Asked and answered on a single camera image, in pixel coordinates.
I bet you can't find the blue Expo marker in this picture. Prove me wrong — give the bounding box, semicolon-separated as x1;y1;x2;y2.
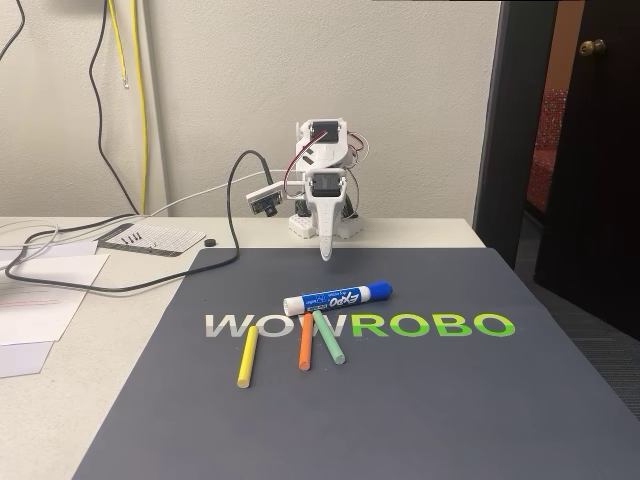
282;279;394;317

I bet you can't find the green chalk stick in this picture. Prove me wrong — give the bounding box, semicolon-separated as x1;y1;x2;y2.
312;309;347;366

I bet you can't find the orange chalk stick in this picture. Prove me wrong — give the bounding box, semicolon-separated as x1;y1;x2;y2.
297;310;314;372

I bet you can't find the yellow chalk stick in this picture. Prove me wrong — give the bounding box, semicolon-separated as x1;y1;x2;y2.
236;325;260;390

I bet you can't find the gridded screw sheet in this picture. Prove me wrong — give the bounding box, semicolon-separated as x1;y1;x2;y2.
94;223;207;259

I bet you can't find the grey Wowrobo mat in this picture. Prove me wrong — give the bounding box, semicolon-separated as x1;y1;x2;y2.
72;247;640;480

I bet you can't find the white paper strip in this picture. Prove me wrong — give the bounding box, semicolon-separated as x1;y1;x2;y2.
0;239;99;262

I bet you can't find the dark wooden door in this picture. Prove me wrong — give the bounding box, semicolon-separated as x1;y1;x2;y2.
533;0;640;346

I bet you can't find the large white paper sheet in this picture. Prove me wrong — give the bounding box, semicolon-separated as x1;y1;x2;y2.
0;253;111;346

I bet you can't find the small white paper sheet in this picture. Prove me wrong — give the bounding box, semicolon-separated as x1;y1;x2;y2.
0;341;56;379

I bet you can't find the white camera module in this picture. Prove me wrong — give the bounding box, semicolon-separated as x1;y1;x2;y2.
245;181;284;219

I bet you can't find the black camera cable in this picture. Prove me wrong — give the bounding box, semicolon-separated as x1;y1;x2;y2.
3;150;274;294

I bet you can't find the white cable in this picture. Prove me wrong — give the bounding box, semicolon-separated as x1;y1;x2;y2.
0;179;301;252

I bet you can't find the grey door frame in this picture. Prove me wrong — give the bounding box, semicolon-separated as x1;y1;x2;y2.
472;0;559;271

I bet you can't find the long yellow wire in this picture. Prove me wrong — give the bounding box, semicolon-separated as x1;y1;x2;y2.
130;42;149;215

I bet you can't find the short yellow wire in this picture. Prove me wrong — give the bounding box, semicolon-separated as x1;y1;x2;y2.
107;0;131;90

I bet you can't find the black wall cable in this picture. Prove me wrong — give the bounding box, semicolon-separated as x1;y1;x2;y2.
88;0;141;216

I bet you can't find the thin black cable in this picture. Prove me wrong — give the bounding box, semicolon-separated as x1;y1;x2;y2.
0;0;25;59

